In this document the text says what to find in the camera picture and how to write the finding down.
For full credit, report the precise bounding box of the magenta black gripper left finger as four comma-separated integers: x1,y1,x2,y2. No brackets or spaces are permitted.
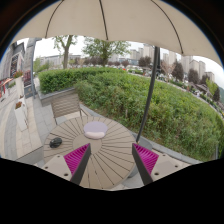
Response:
42,144,91,185

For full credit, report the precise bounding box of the black umbrella pole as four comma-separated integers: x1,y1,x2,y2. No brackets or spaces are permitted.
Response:
136,46,160,144

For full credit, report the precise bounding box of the white planter box near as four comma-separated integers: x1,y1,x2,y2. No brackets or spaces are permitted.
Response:
14,101,28,131

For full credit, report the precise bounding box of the grey street pole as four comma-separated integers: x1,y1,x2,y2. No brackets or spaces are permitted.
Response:
30,37,42,99

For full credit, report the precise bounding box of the lilac mouse pad wrist rest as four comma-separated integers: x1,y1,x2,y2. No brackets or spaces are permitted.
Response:
84,121,108,139

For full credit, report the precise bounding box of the round slatted beige table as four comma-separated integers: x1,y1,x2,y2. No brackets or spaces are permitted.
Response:
43,116,135,189

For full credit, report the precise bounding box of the beige slatted patio chair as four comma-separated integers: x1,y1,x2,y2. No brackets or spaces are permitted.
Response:
51,93,86,119

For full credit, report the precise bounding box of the green hedge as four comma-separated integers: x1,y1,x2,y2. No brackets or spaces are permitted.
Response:
38,68,224,161

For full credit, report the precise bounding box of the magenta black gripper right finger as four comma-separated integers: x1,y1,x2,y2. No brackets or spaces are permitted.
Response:
132,143,181,185

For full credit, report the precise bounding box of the black computer mouse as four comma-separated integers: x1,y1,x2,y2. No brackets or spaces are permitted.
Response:
49,137,62,148

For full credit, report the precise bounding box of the white planter box far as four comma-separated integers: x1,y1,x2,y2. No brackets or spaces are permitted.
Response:
14,70,24,97

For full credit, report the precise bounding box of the white planter box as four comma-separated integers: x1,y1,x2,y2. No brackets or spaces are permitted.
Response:
14,101,28,131
14,70,24,97

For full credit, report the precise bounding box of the beige patio umbrella canopy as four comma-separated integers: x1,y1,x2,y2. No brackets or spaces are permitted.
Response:
14,0,221,63

